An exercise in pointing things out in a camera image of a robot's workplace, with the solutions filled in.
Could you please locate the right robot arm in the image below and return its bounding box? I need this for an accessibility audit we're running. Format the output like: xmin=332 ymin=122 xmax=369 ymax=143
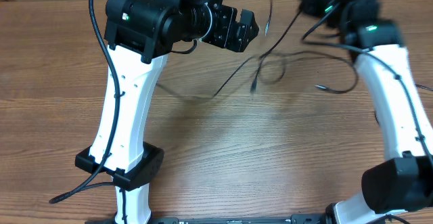
xmin=299 ymin=0 xmax=432 ymax=223

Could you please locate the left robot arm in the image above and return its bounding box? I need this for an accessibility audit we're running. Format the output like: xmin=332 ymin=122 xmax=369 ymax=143
xmin=75 ymin=0 xmax=258 ymax=223

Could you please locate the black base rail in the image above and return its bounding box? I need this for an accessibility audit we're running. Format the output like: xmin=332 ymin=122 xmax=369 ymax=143
xmin=149 ymin=214 xmax=327 ymax=224

